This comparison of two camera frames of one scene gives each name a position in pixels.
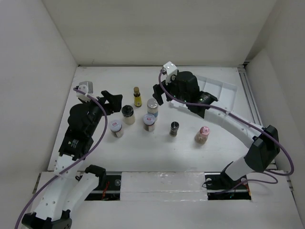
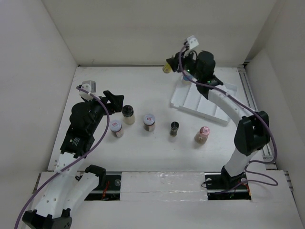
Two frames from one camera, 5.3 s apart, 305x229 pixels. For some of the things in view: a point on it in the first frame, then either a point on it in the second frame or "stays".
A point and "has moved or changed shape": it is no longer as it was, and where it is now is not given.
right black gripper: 157,93 → 175,60
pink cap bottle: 201,137 stays
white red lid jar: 148,120 stays
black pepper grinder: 174,126 stays
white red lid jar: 116,127 stays
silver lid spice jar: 152,106 has moved or changed shape
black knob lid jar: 128,114 stays
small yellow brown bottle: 137,99 has moved or changed shape
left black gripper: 114,100 stays
